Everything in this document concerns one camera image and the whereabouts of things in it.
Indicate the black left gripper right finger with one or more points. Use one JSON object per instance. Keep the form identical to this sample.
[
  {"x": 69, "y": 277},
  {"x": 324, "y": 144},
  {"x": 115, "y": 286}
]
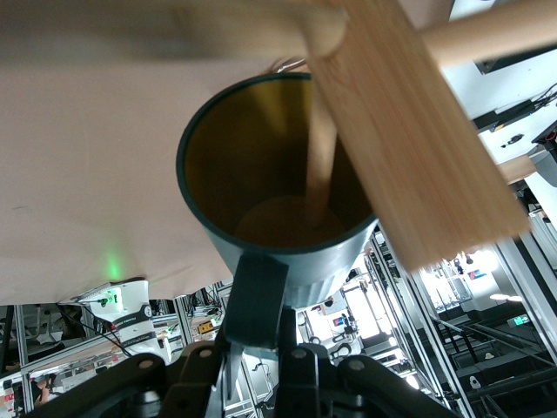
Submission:
[{"x": 330, "y": 392}]

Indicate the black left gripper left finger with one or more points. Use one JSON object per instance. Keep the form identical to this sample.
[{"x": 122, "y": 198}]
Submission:
[{"x": 174, "y": 392}]

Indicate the teal mug with yellow inside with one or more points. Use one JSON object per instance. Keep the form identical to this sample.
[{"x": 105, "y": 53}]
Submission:
[{"x": 257, "y": 300}]

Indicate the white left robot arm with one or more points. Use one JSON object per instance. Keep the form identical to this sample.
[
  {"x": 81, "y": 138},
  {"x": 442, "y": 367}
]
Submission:
[{"x": 130, "y": 313}]

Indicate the wooden mug rack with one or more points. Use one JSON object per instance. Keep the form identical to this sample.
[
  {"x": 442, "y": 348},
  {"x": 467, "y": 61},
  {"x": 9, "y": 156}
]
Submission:
[{"x": 413, "y": 130}]

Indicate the wooden cutting board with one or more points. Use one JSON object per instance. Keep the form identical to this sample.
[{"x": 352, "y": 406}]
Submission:
[{"x": 289, "y": 64}]

